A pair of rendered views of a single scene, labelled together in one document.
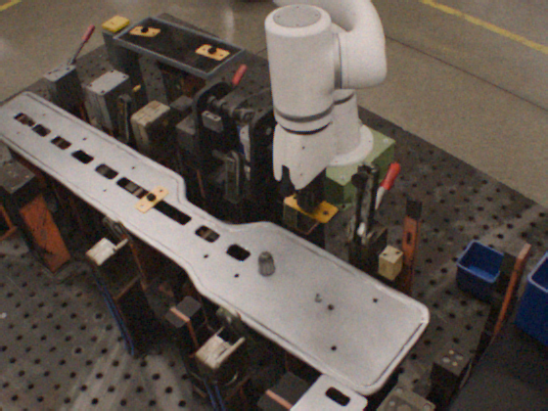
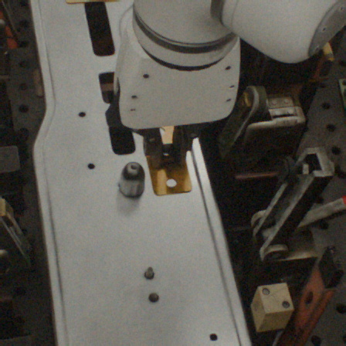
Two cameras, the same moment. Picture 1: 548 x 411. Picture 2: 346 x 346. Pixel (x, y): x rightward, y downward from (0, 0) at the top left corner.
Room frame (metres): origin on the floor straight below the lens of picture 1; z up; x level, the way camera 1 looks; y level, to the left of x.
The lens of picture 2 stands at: (0.31, -0.27, 1.93)
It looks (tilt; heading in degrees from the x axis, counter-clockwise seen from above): 57 degrees down; 26
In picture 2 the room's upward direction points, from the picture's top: 10 degrees clockwise
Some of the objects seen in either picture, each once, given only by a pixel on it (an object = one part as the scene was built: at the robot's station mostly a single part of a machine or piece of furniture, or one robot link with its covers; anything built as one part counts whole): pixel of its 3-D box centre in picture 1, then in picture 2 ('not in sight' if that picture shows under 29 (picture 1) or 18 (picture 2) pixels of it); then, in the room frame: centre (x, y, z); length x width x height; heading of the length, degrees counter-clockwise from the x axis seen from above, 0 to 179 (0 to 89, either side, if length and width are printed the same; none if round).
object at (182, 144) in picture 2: (318, 179); (194, 131); (0.73, -0.08, 1.29); 0.03 x 0.03 x 0.07; 45
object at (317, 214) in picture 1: (310, 204); (165, 154); (0.72, -0.06, 1.25); 0.08 x 0.04 x 0.01; 45
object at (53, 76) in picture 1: (75, 118); not in sight; (1.58, 0.57, 0.88); 0.11 x 0.10 x 0.36; 135
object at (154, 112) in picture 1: (163, 169); not in sight; (1.27, 0.27, 0.89); 0.13 x 0.11 x 0.38; 135
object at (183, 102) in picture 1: (196, 163); not in sight; (1.26, 0.18, 0.90); 0.05 x 0.05 x 0.40; 45
